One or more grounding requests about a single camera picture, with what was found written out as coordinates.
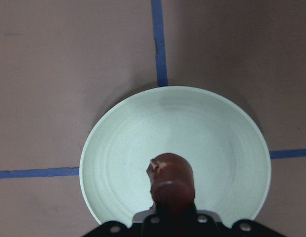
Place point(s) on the brown bun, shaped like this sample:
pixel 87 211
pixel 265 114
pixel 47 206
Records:
pixel 172 182

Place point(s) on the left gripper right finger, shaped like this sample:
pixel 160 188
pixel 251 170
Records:
pixel 201 223

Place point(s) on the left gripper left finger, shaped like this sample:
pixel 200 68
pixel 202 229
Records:
pixel 154 224

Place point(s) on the light green plate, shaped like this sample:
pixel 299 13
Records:
pixel 225 148

